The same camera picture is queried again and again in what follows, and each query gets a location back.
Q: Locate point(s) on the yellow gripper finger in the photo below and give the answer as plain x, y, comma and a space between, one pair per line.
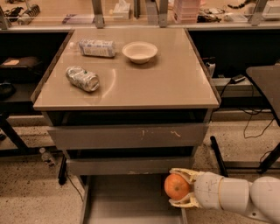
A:
190, 176
188, 201

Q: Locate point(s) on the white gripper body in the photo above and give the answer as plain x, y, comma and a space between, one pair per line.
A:
206, 189

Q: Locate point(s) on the orange fruit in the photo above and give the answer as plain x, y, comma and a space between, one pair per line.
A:
176, 187

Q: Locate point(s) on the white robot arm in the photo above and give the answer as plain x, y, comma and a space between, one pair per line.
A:
258, 200

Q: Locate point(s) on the top grey drawer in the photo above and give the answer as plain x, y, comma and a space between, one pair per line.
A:
88, 130

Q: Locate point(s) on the grey drawer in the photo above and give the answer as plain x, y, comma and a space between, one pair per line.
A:
129, 161
88, 130

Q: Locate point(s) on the open bottom drawer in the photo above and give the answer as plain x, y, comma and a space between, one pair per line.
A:
128, 199

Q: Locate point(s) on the middle grey drawer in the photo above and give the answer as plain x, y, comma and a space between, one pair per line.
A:
129, 161

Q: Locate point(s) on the grey drawer cabinet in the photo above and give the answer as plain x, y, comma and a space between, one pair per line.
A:
174, 79

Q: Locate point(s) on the black table leg bar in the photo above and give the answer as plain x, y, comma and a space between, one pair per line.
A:
215, 147

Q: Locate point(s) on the black power adapter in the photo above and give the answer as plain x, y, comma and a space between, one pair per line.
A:
238, 78

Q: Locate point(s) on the white paper bowl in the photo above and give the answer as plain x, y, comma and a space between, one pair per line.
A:
139, 52

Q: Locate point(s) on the crushed silver can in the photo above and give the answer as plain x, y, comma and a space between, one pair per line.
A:
82, 78

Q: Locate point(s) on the small bottle on floor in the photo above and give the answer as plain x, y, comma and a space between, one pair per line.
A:
47, 157

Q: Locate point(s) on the clear plastic water bottle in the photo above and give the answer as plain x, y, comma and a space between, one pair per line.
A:
95, 47

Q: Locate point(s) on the pink stacked trays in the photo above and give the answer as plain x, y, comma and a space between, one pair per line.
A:
186, 11

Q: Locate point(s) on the white tissue box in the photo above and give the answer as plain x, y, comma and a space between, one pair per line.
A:
122, 10

